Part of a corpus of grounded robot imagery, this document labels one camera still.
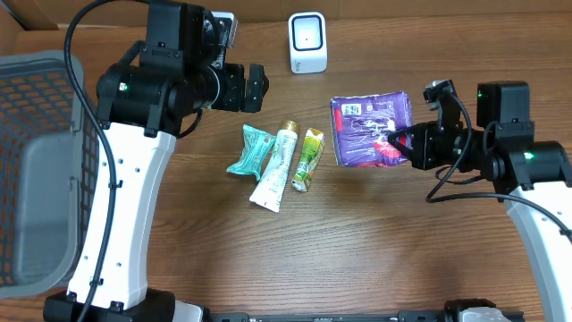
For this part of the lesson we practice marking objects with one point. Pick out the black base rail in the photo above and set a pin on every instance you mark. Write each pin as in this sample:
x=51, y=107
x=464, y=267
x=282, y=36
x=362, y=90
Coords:
x=402, y=316

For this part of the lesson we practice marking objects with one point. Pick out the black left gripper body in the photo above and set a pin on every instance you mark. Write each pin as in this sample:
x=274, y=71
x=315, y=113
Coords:
x=231, y=88

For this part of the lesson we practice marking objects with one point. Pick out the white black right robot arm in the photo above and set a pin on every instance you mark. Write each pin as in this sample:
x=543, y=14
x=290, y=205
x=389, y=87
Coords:
x=531, y=178

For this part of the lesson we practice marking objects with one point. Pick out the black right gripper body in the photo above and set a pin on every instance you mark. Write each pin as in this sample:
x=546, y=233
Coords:
x=441, y=148

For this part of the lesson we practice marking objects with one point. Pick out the green juice carton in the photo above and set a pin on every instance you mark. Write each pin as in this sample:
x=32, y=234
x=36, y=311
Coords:
x=312, y=150

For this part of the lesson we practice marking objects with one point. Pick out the white tube gold cap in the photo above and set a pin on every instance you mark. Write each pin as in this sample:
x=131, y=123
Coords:
x=269, y=191

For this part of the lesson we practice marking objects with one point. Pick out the purple pad package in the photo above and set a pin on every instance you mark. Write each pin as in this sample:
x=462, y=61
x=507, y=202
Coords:
x=361, y=126

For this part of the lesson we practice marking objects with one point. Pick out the teal snack packet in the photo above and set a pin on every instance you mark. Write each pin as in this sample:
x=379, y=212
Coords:
x=257, y=145

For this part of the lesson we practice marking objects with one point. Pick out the grey plastic basket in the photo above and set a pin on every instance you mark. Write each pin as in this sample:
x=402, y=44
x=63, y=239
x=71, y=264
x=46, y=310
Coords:
x=49, y=154

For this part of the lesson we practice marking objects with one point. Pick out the white barcode scanner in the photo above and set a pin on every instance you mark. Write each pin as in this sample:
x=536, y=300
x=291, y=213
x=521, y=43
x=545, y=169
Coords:
x=307, y=42

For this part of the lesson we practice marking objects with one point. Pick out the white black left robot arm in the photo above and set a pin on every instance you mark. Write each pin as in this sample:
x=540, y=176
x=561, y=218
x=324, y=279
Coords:
x=178, y=70

